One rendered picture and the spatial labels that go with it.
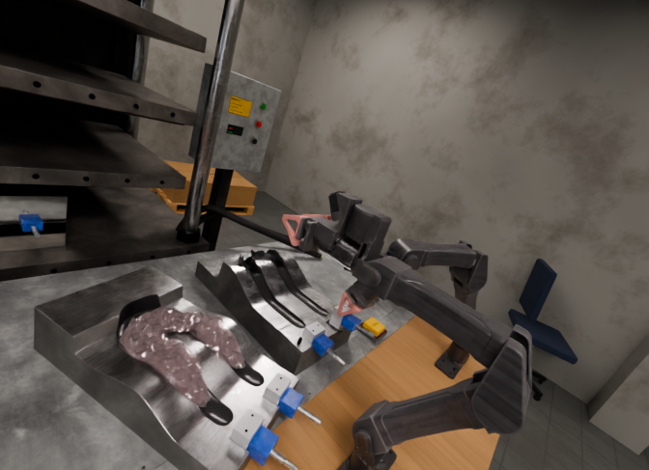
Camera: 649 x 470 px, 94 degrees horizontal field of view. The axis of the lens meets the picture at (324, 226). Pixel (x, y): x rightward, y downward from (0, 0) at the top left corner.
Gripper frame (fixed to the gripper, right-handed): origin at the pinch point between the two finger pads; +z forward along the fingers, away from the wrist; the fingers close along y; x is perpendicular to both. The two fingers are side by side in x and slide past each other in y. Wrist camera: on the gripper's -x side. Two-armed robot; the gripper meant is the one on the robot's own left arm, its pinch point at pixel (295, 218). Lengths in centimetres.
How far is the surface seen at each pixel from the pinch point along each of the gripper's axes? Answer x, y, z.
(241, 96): -22, -28, 74
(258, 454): 34.0, 18.2, -24.2
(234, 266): 25.5, -2.5, 20.4
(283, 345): 33.5, -2.5, -6.5
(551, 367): 111, -276, -90
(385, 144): -21, -276, 147
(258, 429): 33.2, 16.2, -21.1
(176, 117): -8, 0, 67
